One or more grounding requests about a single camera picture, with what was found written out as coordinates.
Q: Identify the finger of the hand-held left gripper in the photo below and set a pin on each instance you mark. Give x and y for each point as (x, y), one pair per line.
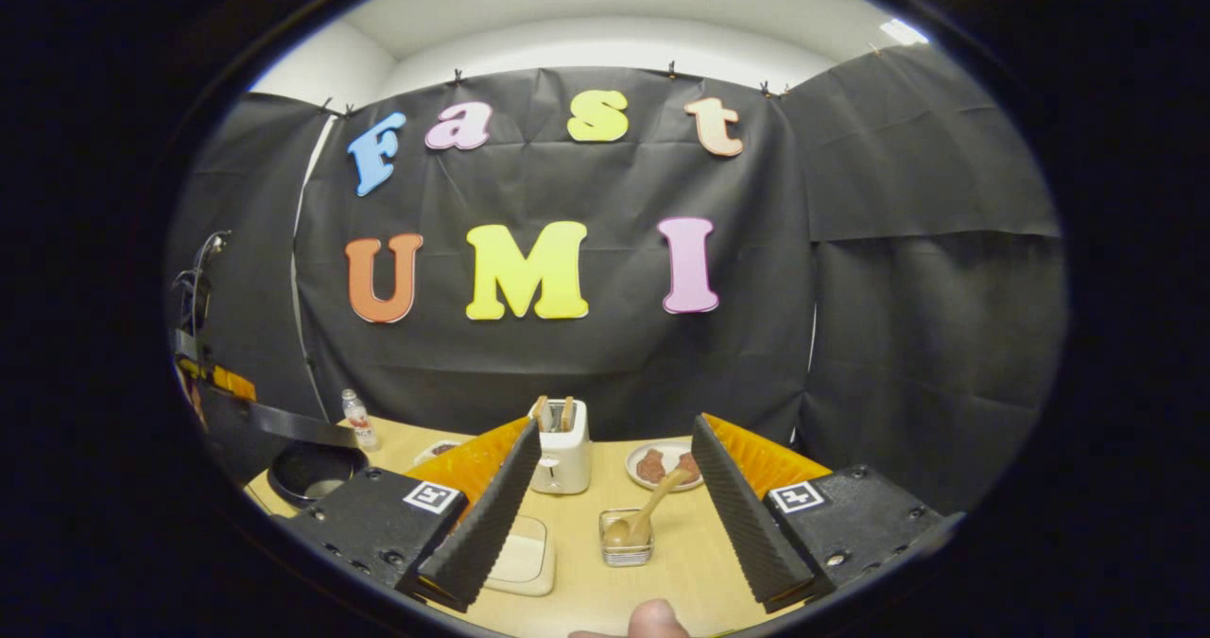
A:
(222, 378)

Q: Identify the wooden spoon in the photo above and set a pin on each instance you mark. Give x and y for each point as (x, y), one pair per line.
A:
(643, 515)

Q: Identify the clear drink bottle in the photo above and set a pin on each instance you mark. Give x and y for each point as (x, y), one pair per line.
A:
(360, 425)

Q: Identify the white divided bean dish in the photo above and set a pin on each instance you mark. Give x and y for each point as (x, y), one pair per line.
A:
(437, 450)

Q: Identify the dark grey rice cooker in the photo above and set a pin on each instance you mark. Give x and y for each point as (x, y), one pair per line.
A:
(312, 473)

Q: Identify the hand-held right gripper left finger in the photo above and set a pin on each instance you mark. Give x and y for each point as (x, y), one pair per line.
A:
(487, 525)

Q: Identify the ceiling light strip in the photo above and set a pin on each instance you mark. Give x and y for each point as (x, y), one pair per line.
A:
(905, 32)

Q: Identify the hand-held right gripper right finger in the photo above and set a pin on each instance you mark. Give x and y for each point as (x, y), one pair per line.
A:
(742, 525)

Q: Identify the brown meat piece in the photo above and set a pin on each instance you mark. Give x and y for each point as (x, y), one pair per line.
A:
(688, 463)
(650, 466)

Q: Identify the cream rice container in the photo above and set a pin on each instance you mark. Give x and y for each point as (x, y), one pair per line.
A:
(525, 558)

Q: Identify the toast slice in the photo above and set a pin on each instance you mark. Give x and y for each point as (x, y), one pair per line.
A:
(567, 413)
(540, 407)

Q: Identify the white toaster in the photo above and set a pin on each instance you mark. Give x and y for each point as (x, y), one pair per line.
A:
(564, 458)

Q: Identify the white round plate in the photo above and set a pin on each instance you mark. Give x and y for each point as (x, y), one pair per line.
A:
(669, 449)

